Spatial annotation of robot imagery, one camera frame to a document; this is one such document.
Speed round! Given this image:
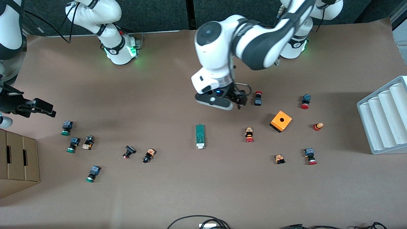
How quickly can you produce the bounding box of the green load switch white handle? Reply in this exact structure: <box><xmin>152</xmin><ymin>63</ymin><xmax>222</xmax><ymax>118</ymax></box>
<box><xmin>195</xmin><ymin>124</ymin><xmax>206</xmax><ymax>149</ymax></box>

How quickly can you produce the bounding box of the green push button blue block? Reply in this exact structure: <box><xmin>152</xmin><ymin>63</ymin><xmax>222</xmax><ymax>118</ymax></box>
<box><xmin>85</xmin><ymin>165</ymin><xmax>101</xmax><ymax>183</ymax></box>
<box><xmin>61</xmin><ymin>121</ymin><xmax>74</xmax><ymax>136</ymax></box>
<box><xmin>66</xmin><ymin>137</ymin><xmax>80</xmax><ymax>153</ymax></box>

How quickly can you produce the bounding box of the red mushroom button blue block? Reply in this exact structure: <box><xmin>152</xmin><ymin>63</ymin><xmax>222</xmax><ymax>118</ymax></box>
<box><xmin>304</xmin><ymin>148</ymin><xmax>318</xmax><ymax>165</ymax></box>
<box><xmin>300</xmin><ymin>94</ymin><xmax>312</xmax><ymax>110</ymax></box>

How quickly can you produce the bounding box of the brown cardboard box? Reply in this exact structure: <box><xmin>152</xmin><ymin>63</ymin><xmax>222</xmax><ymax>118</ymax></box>
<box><xmin>0</xmin><ymin>128</ymin><xmax>41</xmax><ymax>199</ymax></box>

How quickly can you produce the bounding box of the black square red button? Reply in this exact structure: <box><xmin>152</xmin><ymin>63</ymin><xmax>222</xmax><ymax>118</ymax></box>
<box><xmin>122</xmin><ymin>145</ymin><xmax>137</xmax><ymax>160</ymax></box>

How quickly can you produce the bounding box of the brown paper table cover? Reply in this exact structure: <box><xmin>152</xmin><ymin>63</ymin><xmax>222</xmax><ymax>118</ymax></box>
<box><xmin>0</xmin><ymin>17</ymin><xmax>407</xmax><ymax>229</ymax></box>

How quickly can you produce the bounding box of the black button orange block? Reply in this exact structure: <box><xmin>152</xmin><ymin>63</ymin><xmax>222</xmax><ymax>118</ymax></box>
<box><xmin>142</xmin><ymin>148</ymin><xmax>156</xmax><ymax>163</ymax></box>

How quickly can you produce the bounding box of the grey ridged tray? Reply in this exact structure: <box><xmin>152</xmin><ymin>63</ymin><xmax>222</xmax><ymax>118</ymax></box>
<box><xmin>357</xmin><ymin>75</ymin><xmax>407</xmax><ymax>155</ymax></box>

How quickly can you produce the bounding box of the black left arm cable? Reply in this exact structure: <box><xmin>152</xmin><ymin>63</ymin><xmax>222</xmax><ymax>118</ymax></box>
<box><xmin>228</xmin><ymin>56</ymin><xmax>252</xmax><ymax>96</ymax></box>

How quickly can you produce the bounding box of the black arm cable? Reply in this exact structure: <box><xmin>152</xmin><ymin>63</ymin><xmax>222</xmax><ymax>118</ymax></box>
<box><xmin>19</xmin><ymin>0</ymin><xmax>80</xmax><ymax>43</ymax></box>
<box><xmin>228</xmin><ymin>56</ymin><xmax>252</xmax><ymax>96</ymax></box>

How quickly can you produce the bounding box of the orange button enclosure box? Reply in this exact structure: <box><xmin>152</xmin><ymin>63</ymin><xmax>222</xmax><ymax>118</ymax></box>
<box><xmin>270</xmin><ymin>110</ymin><xmax>293</xmax><ymax>133</ymax></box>

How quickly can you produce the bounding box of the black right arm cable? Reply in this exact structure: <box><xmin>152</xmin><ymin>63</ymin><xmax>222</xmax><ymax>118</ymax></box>
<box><xmin>19</xmin><ymin>0</ymin><xmax>80</xmax><ymax>43</ymax></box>

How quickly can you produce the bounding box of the black looped cable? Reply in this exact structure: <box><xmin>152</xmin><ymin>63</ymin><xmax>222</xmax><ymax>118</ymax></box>
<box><xmin>167</xmin><ymin>215</ymin><xmax>231</xmax><ymax>229</ymax></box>

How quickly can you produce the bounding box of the black cable bundle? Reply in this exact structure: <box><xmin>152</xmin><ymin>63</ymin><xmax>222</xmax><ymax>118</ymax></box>
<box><xmin>280</xmin><ymin>224</ymin><xmax>341</xmax><ymax>229</ymax></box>

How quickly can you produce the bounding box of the thin black curled cable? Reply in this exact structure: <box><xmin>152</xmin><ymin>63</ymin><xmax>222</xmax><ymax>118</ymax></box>
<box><xmin>354</xmin><ymin>222</ymin><xmax>388</xmax><ymax>229</ymax></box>

